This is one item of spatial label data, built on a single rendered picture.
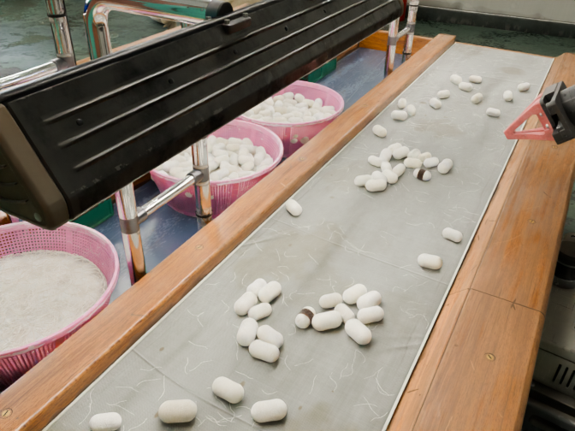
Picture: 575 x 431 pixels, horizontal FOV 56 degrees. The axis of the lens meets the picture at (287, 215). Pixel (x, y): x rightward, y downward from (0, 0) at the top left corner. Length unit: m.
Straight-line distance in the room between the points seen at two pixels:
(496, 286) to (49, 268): 0.61
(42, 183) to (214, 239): 0.48
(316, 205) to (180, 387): 0.41
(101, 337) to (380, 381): 0.32
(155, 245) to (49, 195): 0.61
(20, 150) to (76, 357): 0.36
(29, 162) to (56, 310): 0.46
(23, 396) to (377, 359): 0.38
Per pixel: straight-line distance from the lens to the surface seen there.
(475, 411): 0.61
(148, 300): 0.70
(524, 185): 1.01
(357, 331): 0.66
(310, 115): 1.24
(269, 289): 0.70
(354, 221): 0.87
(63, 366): 0.65
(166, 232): 0.97
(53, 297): 0.78
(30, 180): 0.33
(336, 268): 0.77
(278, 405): 0.58
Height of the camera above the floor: 1.22
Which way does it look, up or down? 34 degrees down
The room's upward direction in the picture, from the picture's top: 2 degrees clockwise
